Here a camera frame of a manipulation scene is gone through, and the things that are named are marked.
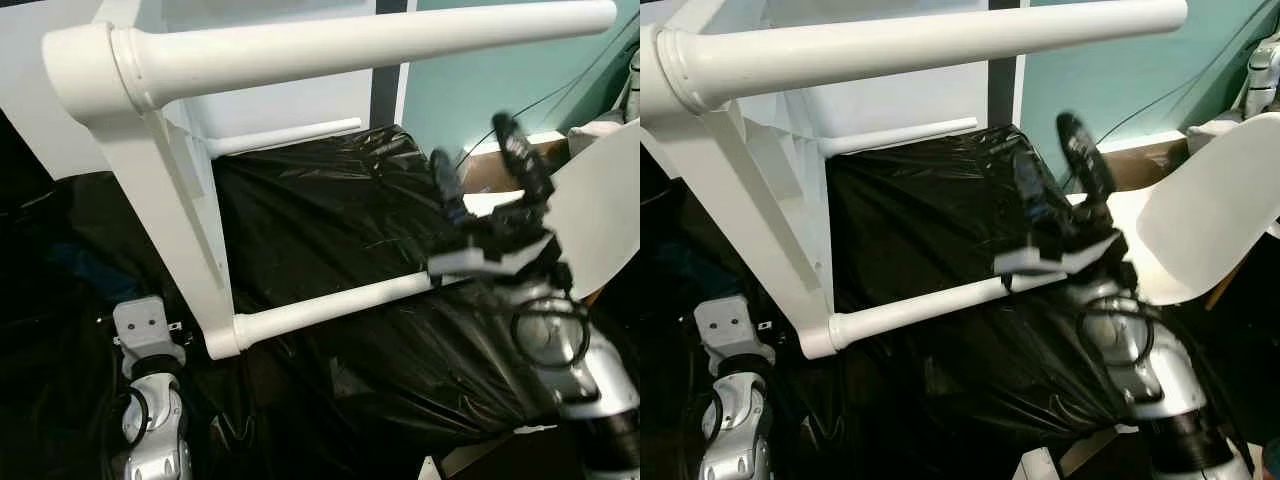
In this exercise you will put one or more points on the white plastic table top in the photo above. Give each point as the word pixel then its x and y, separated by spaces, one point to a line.
pixel 770 220
pixel 160 200

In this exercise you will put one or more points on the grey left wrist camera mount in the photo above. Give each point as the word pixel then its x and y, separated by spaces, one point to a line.
pixel 728 322
pixel 145 325

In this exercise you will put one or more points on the black plastic sheet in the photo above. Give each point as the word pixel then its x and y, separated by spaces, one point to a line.
pixel 320 200
pixel 930 200

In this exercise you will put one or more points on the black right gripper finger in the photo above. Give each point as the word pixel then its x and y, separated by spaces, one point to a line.
pixel 520 160
pixel 1030 188
pixel 1083 160
pixel 450 185

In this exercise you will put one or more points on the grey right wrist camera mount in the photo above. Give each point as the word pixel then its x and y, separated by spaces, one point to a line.
pixel 480 262
pixel 1050 260

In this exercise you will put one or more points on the silver grey standing robot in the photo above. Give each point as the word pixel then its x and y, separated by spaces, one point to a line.
pixel 632 90
pixel 1262 85

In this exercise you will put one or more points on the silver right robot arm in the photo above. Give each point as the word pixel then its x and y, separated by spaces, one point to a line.
pixel 590 370
pixel 1150 370

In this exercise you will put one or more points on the grey cushion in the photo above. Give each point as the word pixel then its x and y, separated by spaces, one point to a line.
pixel 595 128
pixel 1215 128

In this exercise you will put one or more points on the white plastic table leg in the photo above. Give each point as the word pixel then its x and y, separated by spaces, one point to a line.
pixel 290 135
pixel 900 137
pixel 330 305
pixel 950 45
pixel 920 308
pixel 350 45

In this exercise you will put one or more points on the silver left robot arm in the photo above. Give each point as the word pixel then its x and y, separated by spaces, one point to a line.
pixel 165 440
pixel 745 440

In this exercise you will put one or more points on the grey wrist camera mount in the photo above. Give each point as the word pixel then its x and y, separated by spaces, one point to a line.
pixel 145 325
pixel 728 322
pixel 1050 260
pixel 480 262

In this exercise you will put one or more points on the white plastic chair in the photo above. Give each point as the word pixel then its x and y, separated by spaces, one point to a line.
pixel 1210 210
pixel 600 220

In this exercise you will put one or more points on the brown cardboard box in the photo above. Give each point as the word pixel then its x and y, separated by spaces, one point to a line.
pixel 1150 165
pixel 555 152

